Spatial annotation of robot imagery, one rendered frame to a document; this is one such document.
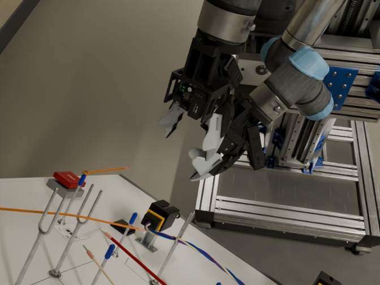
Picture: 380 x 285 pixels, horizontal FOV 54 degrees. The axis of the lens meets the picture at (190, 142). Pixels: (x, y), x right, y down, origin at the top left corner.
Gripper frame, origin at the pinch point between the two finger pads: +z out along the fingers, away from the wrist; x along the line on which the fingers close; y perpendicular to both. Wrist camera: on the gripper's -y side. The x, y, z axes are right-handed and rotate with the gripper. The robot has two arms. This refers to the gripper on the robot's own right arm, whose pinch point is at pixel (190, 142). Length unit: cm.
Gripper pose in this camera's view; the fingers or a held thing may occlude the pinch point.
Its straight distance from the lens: 66.5
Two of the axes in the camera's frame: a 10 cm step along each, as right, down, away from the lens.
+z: -2.8, 8.1, 5.2
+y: -4.9, 3.5, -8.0
